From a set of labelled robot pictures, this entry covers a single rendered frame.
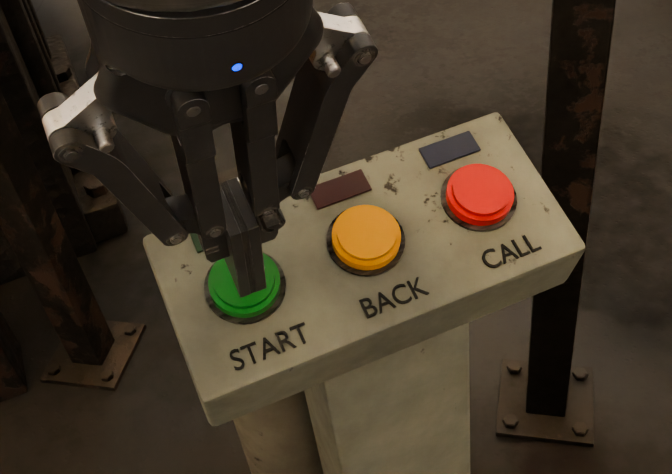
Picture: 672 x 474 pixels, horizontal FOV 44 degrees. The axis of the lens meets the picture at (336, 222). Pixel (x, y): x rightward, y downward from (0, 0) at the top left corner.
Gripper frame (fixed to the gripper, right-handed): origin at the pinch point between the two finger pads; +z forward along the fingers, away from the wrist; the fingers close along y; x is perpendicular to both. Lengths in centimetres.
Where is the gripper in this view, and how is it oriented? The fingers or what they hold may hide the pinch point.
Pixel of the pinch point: (239, 240)
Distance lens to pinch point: 42.4
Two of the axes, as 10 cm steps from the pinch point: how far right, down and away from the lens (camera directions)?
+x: 4.0, 8.0, -4.4
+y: -9.2, 3.4, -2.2
